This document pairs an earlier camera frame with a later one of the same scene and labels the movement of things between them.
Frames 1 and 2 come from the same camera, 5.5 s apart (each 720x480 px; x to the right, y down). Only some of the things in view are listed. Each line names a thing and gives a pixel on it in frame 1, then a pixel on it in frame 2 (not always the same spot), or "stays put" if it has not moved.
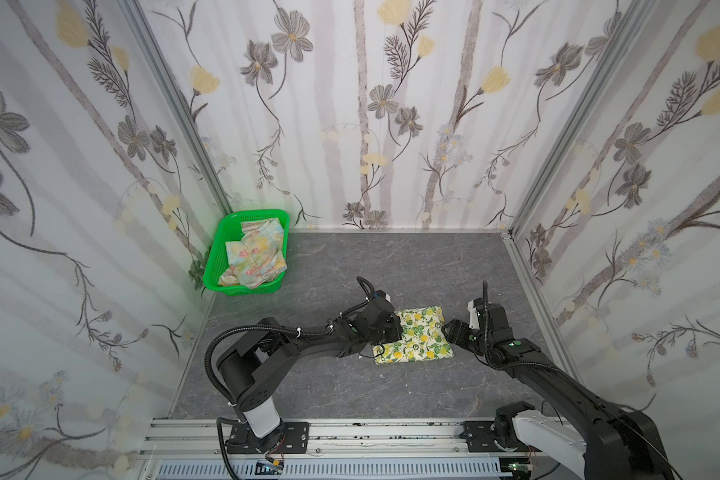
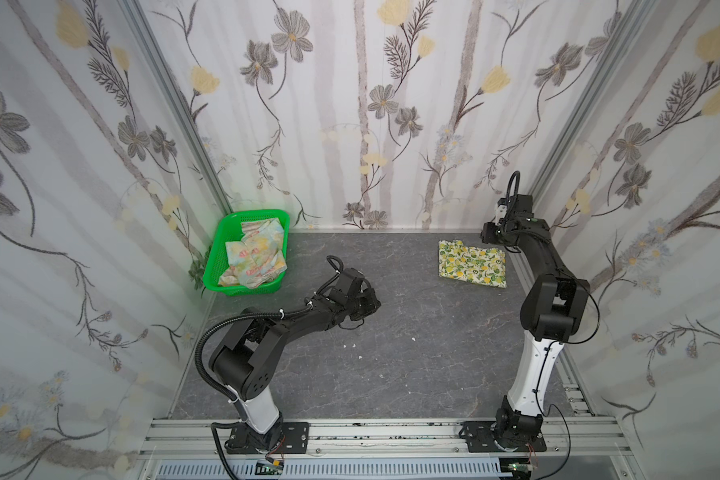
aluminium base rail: (427, 440) stays put
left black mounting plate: (288, 438) stays put
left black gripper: (387, 327) to (367, 301)
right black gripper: (456, 333) to (493, 233)
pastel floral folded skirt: (258, 256) stays put
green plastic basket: (229, 231) stays put
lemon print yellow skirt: (422, 338) to (485, 266)
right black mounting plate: (479, 436) stays put
